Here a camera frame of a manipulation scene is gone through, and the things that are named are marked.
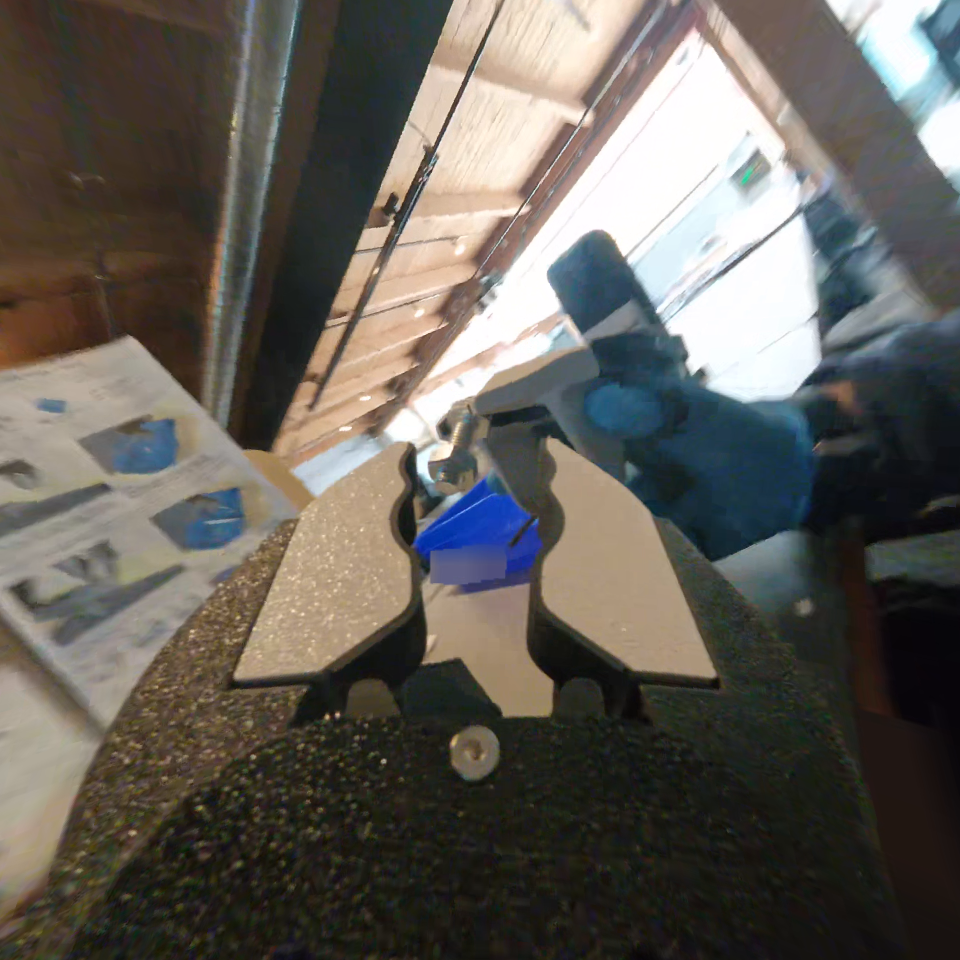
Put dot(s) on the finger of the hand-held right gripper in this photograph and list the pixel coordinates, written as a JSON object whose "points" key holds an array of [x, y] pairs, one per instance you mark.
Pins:
{"points": [[525, 472], [540, 382]]}

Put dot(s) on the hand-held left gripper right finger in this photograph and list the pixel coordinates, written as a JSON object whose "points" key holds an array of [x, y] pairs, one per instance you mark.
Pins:
{"points": [[622, 592]]}

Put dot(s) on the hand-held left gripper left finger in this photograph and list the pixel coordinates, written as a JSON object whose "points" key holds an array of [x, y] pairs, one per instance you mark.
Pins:
{"points": [[337, 592]]}

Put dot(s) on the silver bolt with nut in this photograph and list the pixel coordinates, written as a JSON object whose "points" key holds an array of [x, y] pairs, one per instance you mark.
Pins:
{"points": [[450, 471]]}

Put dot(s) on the steel hex bolt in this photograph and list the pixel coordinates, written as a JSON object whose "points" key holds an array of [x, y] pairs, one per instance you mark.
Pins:
{"points": [[459, 431]]}

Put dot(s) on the person's right hand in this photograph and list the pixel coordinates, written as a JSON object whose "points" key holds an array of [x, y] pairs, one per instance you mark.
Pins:
{"points": [[720, 472]]}

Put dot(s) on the large blue plastic bin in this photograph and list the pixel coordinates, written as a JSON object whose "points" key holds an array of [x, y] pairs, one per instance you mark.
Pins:
{"points": [[465, 525]]}

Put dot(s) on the printed instruction sheet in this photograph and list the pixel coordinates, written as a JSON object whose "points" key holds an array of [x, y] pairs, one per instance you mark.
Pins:
{"points": [[90, 420]]}

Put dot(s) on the silver air duct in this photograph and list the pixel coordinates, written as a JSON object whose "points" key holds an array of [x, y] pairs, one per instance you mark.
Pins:
{"points": [[251, 187]]}

